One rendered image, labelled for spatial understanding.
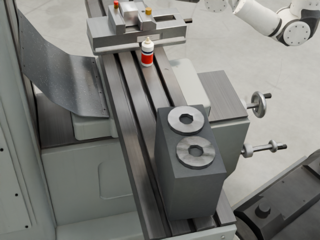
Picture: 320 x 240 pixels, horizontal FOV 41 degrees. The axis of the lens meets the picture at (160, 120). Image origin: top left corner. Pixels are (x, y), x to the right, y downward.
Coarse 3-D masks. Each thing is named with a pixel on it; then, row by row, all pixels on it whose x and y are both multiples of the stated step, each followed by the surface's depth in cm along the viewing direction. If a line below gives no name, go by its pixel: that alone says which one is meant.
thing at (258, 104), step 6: (252, 96) 182; (258, 96) 177; (264, 96) 176; (270, 96) 177; (252, 102) 184; (258, 102) 179; (264, 102) 175; (246, 108) 175; (252, 108) 179; (258, 108) 180; (264, 108) 175; (258, 114) 180; (264, 114) 177
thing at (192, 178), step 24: (168, 120) 102; (192, 120) 104; (168, 144) 99; (192, 144) 97; (216, 144) 100; (168, 168) 99; (192, 168) 94; (216, 168) 95; (168, 192) 102; (192, 192) 98; (216, 192) 100; (168, 216) 105; (192, 216) 106
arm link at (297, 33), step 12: (300, 0) 122; (312, 0) 120; (276, 12) 132; (300, 12) 122; (312, 12) 122; (300, 24) 122; (312, 24) 123; (288, 36) 124; (300, 36) 124; (312, 36) 125
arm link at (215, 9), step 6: (192, 0) 121; (198, 0) 122; (204, 0) 122; (210, 0) 118; (216, 0) 117; (222, 0) 117; (210, 6) 119; (216, 6) 119; (222, 6) 119; (216, 12) 121
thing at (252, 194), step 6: (294, 162) 187; (300, 162) 188; (288, 168) 185; (282, 174) 182; (270, 180) 180; (264, 186) 178; (252, 192) 175; (258, 192) 175; (246, 198) 173; (234, 204) 171; (240, 204) 171
